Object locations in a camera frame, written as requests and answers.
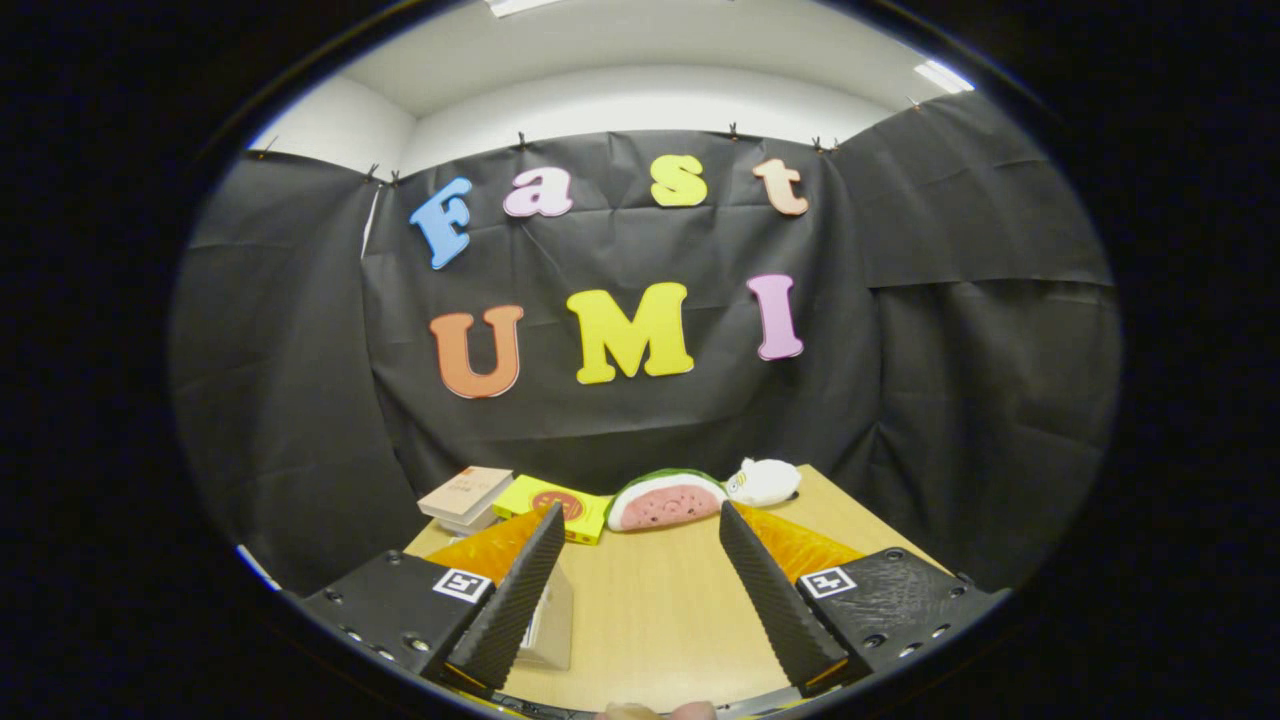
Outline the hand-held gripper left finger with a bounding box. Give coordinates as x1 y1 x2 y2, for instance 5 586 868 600
298 502 567 699

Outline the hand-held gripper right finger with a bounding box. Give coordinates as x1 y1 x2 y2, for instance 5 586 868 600
718 500 1009 699

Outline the cream storage box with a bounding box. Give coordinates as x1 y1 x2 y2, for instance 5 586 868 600
512 562 577 672

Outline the yellow box red label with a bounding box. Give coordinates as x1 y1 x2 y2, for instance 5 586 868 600
491 474 613 546

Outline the white plush toy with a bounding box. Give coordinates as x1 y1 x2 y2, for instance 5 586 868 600
726 458 802 508

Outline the watermelon slice plush toy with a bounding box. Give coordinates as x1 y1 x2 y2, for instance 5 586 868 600
606 468 729 533

